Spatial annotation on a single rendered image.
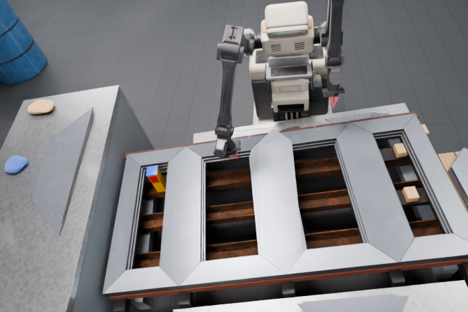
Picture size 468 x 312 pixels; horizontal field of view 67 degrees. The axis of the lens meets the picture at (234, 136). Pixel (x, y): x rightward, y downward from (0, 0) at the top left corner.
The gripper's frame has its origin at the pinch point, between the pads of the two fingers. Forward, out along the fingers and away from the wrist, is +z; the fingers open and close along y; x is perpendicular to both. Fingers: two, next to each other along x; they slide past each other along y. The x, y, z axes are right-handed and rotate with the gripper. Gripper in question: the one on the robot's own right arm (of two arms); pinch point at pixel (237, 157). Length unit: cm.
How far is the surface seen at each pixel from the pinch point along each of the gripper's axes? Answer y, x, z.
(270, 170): 15.6, -11.6, 3.8
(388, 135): 76, 2, 21
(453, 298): 74, -74, 29
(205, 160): -17.4, 2.4, -1.4
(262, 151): 13.3, 1.0, 3.1
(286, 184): 22.1, -20.3, 5.3
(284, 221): 18.3, -39.4, 4.6
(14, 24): -230, 237, -26
